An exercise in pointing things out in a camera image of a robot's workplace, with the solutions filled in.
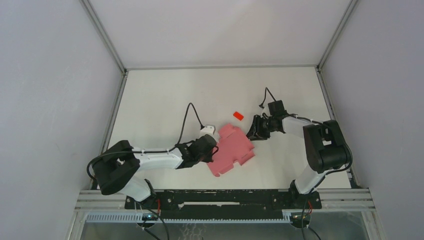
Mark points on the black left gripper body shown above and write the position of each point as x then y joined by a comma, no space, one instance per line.
205,158

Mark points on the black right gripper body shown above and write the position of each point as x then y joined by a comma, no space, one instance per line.
262,126

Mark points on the pink cardboard box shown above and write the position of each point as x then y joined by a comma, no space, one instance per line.
233,147

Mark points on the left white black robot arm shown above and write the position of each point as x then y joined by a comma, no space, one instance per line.
115,171

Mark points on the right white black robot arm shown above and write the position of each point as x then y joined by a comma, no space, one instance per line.
326,149

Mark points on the small orange block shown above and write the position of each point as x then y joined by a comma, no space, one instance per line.
238,116

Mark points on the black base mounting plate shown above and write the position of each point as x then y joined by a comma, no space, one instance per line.
234,212

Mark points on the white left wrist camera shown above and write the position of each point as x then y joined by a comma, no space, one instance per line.
207,130

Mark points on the aluminium front frame rail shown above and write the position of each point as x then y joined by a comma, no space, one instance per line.
337,200

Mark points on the white slotted cable duct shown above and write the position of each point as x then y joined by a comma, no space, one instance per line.
132,217

